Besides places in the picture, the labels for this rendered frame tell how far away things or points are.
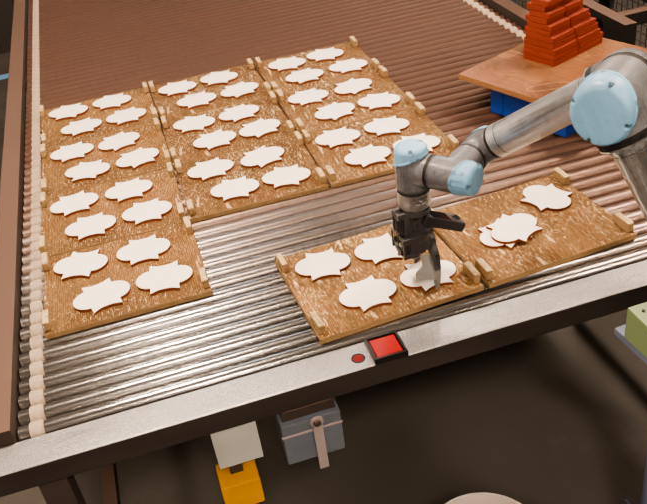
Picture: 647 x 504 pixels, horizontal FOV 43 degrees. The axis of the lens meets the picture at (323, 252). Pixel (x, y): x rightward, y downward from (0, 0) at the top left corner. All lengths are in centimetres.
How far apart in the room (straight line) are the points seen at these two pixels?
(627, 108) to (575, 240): 69
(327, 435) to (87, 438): 51
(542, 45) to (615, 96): 133
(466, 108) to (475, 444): 112
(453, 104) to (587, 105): 138
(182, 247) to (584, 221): 105
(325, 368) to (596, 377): 150
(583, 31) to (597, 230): 92
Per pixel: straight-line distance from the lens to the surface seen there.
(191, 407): 180
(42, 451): 183
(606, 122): 151
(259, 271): 213
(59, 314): 215
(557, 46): 280
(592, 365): 316
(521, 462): 282
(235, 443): 186
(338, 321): 189
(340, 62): 321
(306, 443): 188
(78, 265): 229
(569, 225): 218
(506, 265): 203
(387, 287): 196
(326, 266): 205
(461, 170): 174
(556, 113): 173
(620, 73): 153
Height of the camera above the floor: 213
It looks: 34 degrees down
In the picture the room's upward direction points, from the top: 8 degrees counter-clockwise
